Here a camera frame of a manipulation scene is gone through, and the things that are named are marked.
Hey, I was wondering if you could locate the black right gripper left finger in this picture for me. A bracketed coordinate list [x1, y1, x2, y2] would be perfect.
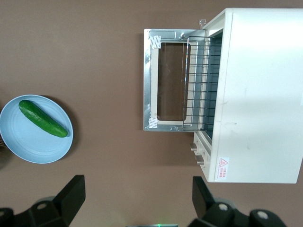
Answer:
[0, 174, 86, 227]

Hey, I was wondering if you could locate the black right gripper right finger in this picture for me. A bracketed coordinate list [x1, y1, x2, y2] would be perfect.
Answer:
[189, 176, 288, 227]

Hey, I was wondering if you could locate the oven door with silver handle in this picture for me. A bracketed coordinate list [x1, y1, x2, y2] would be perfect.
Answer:
[143, 28, 206, 132]

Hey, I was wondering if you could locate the white toaster oven body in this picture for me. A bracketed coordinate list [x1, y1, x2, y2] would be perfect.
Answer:
[193, 8, 303, 184]

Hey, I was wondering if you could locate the red white warning sticker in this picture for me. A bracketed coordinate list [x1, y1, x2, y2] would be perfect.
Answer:
[218, 156, 230, 180]

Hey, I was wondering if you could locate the light blue plate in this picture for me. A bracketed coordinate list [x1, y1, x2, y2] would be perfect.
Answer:
[0, 94, 74, 164]

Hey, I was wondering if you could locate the green cucumber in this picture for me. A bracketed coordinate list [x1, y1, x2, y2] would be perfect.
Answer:
[18, 99, 69, 138]

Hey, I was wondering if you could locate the wire oven rack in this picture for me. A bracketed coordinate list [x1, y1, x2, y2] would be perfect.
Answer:
[182, 35, 223, 132]

